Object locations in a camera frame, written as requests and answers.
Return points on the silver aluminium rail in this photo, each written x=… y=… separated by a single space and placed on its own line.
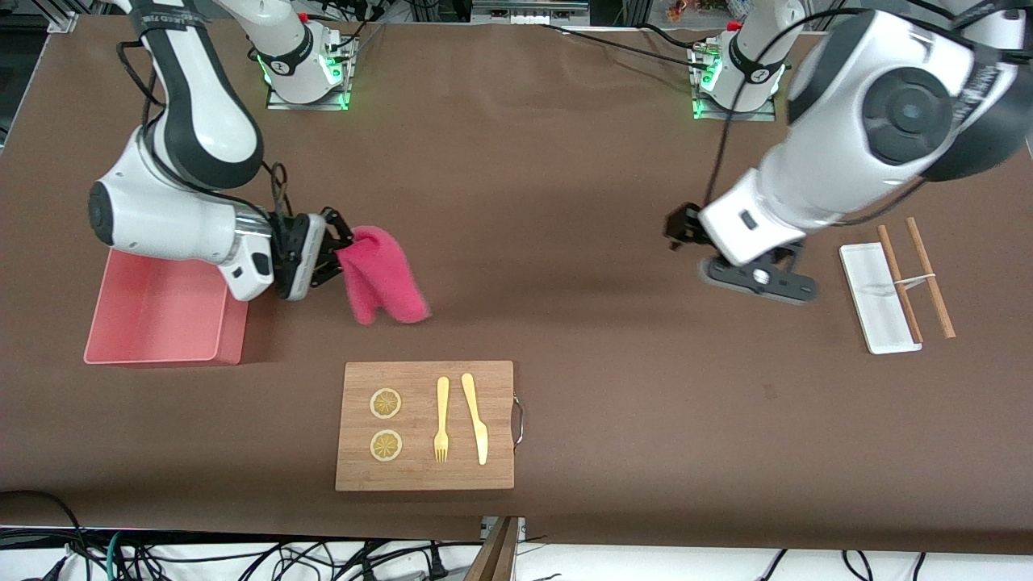
x=524 y=10

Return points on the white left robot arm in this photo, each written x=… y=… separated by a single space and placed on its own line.
x=871 y=105

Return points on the yellow plastic knife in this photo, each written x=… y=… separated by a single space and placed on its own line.
x=476 y=420

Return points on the wooden cutting board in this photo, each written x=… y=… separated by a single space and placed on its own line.
x=420 y=476

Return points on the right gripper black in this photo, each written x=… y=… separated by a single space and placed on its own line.
x=291 y=242

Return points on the yellow plastic fork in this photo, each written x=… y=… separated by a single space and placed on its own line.
x=442 y=403

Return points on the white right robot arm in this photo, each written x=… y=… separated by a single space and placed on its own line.
x=202 y=113

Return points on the orange toy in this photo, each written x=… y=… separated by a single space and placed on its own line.
x=679 y=10

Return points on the white rectangular tray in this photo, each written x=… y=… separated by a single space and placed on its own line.
x=876 y=307

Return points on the small metal bracket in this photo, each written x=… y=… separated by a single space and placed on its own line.
x=521 y=528

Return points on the white rubber band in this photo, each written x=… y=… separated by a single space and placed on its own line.
x=916 y=280

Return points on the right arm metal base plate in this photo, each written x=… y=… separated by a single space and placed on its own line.
x=345 y=73

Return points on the wooden tripod leg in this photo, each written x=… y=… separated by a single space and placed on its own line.
x=494 y=557

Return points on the brown table cover sheet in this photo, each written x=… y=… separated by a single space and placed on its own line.
x=605 y=307

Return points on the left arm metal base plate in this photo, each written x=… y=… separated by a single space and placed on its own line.
x=738 y=115

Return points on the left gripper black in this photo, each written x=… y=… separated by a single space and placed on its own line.
x=684 y=226

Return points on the lemon slice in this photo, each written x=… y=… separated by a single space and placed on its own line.
x=386 y=403
x=386 y=445

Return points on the black power plug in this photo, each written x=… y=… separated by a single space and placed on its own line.
x=437 y=565

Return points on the pink red cloth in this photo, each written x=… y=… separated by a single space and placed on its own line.
x=379 y=274

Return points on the pink plastic bin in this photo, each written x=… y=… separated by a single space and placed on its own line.
x=153 y=323

